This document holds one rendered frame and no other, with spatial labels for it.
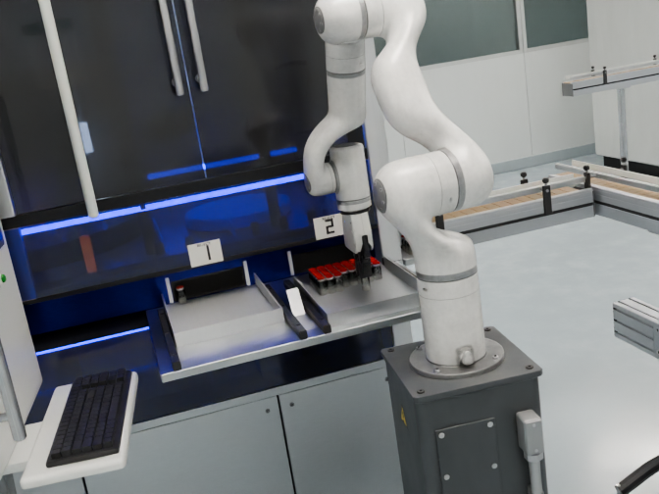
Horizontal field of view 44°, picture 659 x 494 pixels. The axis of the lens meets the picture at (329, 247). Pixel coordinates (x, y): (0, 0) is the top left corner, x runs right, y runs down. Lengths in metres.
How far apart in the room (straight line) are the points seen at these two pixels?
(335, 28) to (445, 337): 0.64
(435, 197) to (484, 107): 5.99
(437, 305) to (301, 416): 0.87
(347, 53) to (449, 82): 5.50
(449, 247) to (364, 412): 0.97
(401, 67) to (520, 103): 6.06
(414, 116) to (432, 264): 0.28
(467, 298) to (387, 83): 0.44
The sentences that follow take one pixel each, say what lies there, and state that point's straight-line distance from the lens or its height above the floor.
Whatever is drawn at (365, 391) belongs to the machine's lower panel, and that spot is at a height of 0.52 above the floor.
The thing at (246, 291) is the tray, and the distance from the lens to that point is 2.23.
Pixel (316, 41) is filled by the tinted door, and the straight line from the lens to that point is 2.17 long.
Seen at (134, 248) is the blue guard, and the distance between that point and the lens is 2.13.
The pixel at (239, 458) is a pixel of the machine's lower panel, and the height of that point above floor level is 0.42.
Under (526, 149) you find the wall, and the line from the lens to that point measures 7.73.
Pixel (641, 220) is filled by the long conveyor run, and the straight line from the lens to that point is 2.53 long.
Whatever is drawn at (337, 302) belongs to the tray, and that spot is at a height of 0.88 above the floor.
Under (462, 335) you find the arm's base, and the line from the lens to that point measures 1.61.
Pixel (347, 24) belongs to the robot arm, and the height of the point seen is 1.54.
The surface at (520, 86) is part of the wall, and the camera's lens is 7.64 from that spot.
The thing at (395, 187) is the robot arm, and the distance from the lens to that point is 1.49.
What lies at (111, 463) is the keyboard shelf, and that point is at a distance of 1.68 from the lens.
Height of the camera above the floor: 1.55
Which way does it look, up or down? 15 degrees down
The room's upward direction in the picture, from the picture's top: 9 degrees counter-clockwise
